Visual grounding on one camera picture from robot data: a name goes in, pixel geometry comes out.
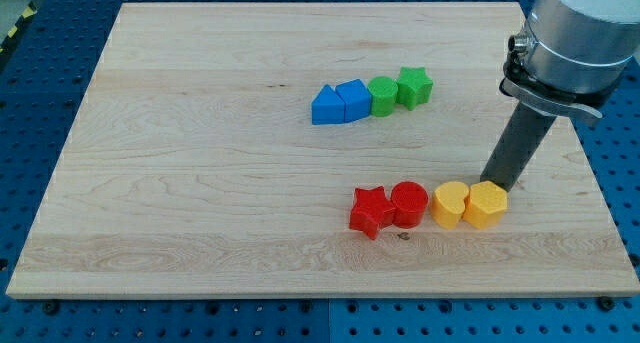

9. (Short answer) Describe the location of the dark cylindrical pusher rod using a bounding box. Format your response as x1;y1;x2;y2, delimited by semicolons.
480;103;556;191

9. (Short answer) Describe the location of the green star block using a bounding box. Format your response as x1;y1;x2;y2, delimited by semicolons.
396;67;434;110

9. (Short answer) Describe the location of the blue pentagon block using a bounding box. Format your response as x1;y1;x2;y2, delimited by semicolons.
335;79;372;122

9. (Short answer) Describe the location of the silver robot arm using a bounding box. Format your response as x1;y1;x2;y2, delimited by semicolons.
501;0;639;125

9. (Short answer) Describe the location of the green cylinder block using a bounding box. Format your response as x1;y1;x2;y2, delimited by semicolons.
367;76;398;117

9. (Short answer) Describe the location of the wooden board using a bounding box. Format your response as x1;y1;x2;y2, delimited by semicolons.
7;3;639;300

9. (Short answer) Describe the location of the yellow heart block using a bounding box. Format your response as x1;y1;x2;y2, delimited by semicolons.
430;181;469;229

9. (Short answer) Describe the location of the red star block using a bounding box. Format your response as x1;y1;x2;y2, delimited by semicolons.
349;186;396;240

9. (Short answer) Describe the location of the yellow hexagon block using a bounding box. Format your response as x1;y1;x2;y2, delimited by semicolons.
462;181;508;229

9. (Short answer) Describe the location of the black yellow hazard tape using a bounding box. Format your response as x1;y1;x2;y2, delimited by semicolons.
1;1;38;57

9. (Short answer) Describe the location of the blue triangle block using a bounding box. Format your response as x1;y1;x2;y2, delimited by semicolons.
311;85;345;125

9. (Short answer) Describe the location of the red cylinder block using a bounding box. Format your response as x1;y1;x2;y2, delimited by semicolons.
391;181;429;229

